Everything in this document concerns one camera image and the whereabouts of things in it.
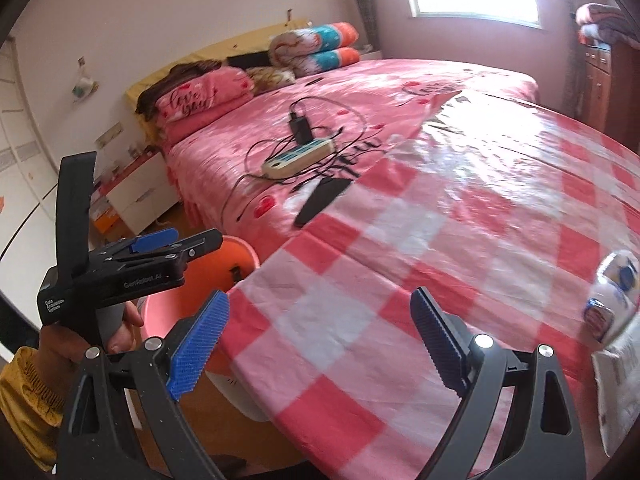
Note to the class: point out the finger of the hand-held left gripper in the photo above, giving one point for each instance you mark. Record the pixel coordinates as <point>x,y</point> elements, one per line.
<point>152,241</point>
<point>202,245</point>

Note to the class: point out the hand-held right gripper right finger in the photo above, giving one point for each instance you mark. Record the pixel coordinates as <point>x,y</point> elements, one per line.
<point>440,345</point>

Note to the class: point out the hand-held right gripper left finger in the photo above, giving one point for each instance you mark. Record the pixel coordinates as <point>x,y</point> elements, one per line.
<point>200,345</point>

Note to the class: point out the person's left forearm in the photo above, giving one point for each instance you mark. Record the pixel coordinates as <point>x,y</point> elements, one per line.
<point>30,400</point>

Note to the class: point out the person's left hand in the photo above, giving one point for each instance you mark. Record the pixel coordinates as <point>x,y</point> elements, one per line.
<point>60,342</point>

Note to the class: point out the white and red nightstand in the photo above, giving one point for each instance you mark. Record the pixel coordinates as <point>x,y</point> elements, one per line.
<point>145,200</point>

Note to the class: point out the orange box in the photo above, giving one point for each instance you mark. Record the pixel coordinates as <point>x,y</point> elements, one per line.
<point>105,220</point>

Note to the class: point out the red checkered plastic tablecloth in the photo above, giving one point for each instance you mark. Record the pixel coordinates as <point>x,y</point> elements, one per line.
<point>400,260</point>

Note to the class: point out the black smartphone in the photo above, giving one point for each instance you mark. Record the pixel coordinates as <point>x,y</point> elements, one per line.
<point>320,202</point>

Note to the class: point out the beige power strip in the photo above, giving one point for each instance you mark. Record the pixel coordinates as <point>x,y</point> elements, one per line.
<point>295,160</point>

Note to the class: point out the black charger adapter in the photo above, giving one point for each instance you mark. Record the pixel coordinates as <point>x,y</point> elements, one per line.
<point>300,130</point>

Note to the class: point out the pink printed pillow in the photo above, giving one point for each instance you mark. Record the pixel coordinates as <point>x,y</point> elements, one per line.
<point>200,92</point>

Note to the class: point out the white wardrobe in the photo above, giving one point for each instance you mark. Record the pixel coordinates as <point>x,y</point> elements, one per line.
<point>20,135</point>

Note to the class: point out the brown striped blanket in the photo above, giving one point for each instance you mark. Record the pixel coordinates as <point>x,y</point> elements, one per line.
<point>170,77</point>

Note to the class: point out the beige floral pillow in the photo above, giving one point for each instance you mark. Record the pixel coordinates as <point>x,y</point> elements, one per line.
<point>270,80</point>

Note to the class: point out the blue peach print tissue pack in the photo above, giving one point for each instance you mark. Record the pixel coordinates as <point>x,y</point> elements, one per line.
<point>615,290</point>

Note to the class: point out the white printed packet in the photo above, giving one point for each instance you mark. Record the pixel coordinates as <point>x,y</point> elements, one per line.
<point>620,385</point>

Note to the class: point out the yellow headboard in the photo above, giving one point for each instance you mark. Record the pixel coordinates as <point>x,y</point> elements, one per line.
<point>215,47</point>

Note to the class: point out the teal and orange folded quilt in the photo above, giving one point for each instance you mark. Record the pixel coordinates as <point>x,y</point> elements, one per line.
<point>315,47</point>

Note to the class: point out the bed with pink sheet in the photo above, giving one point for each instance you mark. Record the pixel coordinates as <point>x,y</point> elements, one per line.
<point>400,80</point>

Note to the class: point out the grey patterned curtain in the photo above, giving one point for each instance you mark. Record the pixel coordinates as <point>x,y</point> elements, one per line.
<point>575,70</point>
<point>362,5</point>

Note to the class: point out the brown wooden cabinet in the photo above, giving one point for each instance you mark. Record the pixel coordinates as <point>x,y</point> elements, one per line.
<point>615,95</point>

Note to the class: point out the folded patterned blanket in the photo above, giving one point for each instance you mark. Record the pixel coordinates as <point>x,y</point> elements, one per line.
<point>605,22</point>

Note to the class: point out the wall socket panel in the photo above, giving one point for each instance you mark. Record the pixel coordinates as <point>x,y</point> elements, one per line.
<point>107,135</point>

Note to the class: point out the hanging wall ornament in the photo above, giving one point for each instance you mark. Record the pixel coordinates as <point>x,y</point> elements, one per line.
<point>82,85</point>

